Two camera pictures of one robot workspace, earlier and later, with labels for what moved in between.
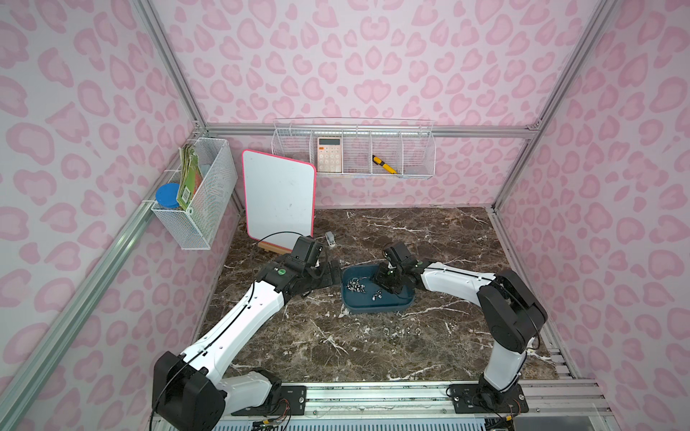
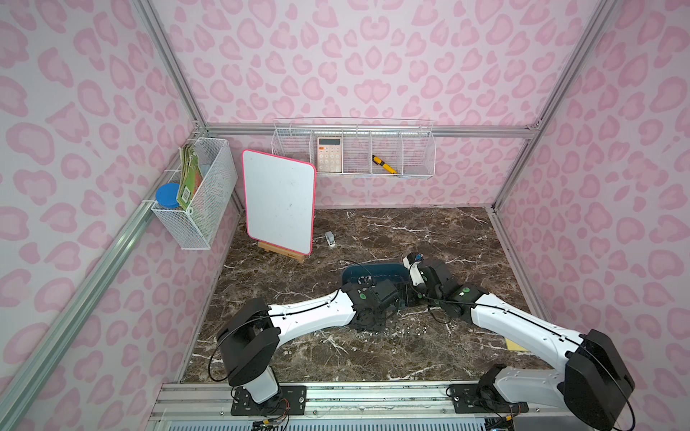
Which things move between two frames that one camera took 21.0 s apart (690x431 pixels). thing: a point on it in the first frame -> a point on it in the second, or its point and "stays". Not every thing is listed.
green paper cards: (190, 176) stays
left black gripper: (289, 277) -> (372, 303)
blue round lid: (166, 195) stays
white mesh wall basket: (195, 192) stays
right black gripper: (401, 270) -> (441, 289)
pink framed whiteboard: (279, 197) stays
